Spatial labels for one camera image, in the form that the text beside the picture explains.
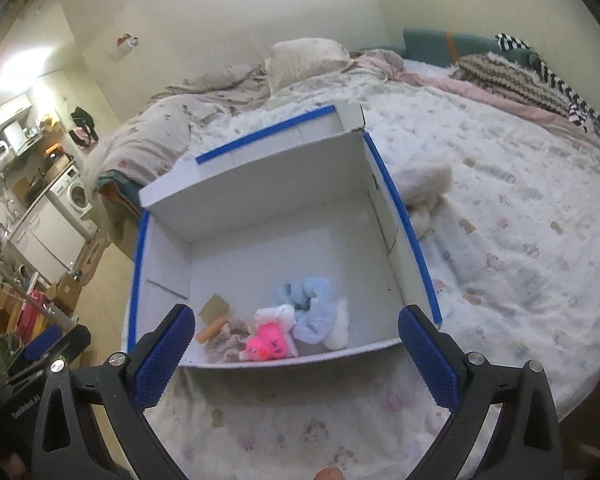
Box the cream ruffled scrunchie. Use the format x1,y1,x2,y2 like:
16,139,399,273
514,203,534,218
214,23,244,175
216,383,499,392
204,320,251,364

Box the beige soft piece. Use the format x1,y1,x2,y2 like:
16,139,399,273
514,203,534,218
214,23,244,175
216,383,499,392
195,294,230,344

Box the pink rubber duck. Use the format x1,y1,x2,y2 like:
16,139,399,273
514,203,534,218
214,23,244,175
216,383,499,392
239,322,288,362

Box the cardboard box on floor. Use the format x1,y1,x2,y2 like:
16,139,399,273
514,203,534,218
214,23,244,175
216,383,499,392
45,273,82,315

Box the white fluffy sock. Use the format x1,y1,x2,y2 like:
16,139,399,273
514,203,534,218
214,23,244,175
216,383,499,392
252,298,350,356

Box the light blue fluffy sock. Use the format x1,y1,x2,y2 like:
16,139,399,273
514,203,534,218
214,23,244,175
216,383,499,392
274,276,337,346

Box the white washing machine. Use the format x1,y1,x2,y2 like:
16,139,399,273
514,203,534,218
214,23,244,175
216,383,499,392
46,165,92,220

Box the cream fluffy plush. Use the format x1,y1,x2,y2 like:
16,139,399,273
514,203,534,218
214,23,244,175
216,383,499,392
392,162,453,240

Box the white box blue tape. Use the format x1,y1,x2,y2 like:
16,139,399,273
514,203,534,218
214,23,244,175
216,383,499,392
126,103,442,356

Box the beige crumpled duvet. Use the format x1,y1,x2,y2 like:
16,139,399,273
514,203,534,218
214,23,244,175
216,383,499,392
82,63,270,192

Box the black white striped cloth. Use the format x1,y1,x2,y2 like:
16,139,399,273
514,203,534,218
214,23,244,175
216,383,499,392
494,34,600,128

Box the brown knitted blanket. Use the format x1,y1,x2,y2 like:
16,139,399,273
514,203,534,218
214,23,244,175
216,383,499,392
451,52,582,118

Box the teal headboard cushion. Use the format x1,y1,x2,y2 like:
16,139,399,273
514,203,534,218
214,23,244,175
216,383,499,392
403,28,538,68

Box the beige pillow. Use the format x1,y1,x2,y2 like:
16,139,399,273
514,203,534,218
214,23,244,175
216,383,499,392
264,38,353,94

